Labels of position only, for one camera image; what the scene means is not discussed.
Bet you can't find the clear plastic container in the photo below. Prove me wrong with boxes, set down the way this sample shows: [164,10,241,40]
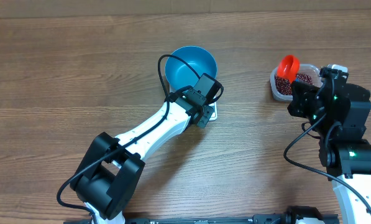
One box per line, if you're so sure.
[270,63,323,101]

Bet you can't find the white kitchen scale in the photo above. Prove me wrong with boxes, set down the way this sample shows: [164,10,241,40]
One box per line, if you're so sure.
[169,85,218,121]

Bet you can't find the blue metal bowl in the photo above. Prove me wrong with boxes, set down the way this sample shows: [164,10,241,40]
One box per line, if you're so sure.
[165,46,218,90]

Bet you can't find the red scoop blue handle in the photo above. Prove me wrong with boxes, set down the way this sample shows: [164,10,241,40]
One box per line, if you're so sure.
[277,55,300,83]

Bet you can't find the red beans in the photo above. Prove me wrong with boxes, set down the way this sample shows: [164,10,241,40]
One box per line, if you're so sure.
[274,73,313,95]

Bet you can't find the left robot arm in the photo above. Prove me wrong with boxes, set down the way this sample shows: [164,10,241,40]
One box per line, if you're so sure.
[70,73,224,223]

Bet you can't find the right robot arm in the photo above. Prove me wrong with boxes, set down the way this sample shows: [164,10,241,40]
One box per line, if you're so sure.
[288,80,371,223]

